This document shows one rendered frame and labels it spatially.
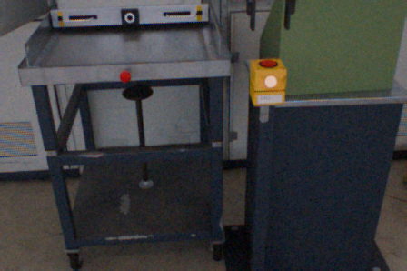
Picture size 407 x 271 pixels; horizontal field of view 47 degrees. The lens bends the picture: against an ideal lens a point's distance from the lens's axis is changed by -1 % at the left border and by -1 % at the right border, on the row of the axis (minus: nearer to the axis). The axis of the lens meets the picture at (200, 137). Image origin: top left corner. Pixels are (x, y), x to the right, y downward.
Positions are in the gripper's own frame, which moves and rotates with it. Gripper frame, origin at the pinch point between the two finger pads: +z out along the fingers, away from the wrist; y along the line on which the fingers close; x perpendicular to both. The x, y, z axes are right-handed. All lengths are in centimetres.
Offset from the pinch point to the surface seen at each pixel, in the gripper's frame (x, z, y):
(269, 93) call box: 3.7, 18.2, -0.1
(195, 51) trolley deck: -26.9, 17.3, 16.7
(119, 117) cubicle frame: -87, 70, 50
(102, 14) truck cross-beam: -52, 11, 47
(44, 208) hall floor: -63, 102, 85
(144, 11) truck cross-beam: -52, 11, 33
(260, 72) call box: 3.7, 12.5, 2.5
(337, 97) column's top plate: -9.8, 26.8, -23.3
